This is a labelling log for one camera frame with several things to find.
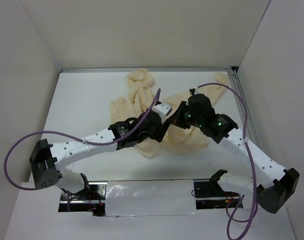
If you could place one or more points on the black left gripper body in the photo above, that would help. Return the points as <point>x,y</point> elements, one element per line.
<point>153,135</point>

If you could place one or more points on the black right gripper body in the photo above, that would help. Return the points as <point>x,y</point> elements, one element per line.
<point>194,120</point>

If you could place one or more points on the cream yellow jacket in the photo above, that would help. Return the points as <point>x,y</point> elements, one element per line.
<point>177,141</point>

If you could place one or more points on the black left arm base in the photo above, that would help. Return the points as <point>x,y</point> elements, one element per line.
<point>93,201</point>

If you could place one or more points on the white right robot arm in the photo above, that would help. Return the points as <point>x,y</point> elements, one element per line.
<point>271,183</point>

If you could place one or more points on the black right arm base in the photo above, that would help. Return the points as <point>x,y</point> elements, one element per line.
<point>209,195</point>

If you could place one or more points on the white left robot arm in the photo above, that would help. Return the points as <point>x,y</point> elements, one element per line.
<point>49,161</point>

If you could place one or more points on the white taped front board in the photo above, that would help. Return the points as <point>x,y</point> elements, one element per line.
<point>149,198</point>

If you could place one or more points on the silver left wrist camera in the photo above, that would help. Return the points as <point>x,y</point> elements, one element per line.
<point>163,109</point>

